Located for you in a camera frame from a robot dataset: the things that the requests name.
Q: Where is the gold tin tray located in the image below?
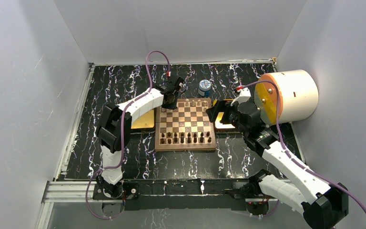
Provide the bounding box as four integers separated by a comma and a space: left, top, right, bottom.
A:
213, 100, 237, 133
131, 109, 156, 133

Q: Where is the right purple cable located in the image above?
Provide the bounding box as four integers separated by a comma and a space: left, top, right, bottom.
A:
236, 79, 366, 229

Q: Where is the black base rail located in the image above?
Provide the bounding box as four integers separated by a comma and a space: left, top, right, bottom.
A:
91, 178, 282, 219

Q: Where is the white cylinder orange lid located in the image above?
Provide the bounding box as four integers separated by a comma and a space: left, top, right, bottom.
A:
254, 70, 318, 125

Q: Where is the purple cable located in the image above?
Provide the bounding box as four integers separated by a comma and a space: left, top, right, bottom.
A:
236, 79, 366, 229
85, 50, 172, 220

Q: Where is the left gold tin tray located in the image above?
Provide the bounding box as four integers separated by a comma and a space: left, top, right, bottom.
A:
131, 109, 156, 133

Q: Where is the right gold tin tray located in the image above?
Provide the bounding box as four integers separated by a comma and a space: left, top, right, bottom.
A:
213, 100, 237, 133

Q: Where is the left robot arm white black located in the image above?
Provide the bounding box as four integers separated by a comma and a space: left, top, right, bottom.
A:
96, 76, 185, 198

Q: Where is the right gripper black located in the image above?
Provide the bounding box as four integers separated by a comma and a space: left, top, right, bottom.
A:
205, 99, 248, 136

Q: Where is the blue white small jar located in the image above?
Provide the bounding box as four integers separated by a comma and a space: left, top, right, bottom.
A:
198, 79, 212, 97

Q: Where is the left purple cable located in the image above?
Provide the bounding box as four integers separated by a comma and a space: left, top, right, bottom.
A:
85, 50, 172, 220

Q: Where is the wooden chess board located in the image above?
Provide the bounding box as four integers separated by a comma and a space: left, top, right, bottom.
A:
155, 98, 216, 152

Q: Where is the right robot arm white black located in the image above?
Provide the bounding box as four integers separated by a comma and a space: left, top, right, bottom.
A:
206, 88, 349, 229

